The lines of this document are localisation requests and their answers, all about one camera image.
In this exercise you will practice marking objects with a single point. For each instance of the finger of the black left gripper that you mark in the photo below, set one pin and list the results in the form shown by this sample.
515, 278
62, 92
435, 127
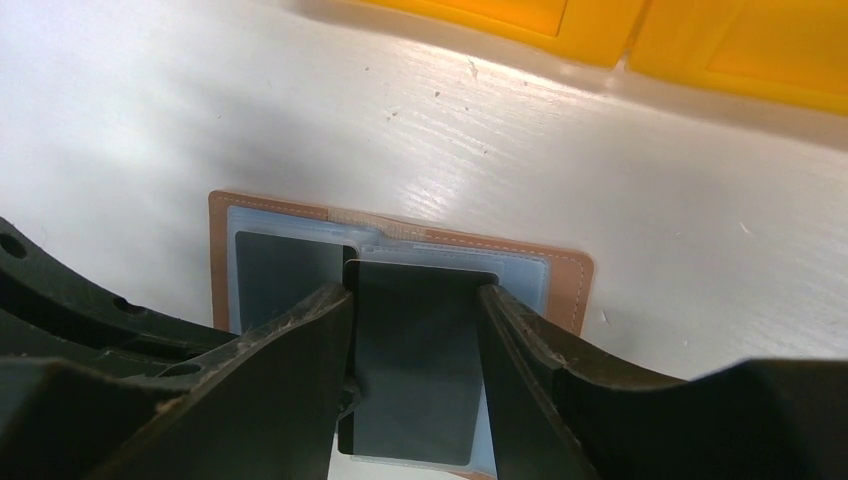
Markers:
50, 311

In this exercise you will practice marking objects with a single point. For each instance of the tan leather card holder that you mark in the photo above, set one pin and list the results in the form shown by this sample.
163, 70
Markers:
554, 282

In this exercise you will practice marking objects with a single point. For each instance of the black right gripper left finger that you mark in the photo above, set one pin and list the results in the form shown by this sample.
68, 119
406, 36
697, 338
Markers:
263, 406

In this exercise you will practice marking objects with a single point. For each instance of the black credit card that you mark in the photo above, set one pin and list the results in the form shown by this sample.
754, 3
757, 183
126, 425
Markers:
415, 357
274, 273

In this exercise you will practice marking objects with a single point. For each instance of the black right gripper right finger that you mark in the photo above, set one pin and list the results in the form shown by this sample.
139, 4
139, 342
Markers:
562, 408

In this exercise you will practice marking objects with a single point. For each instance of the yellow three-compartment plastic bin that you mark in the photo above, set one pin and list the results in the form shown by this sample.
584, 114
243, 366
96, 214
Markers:
792, 52

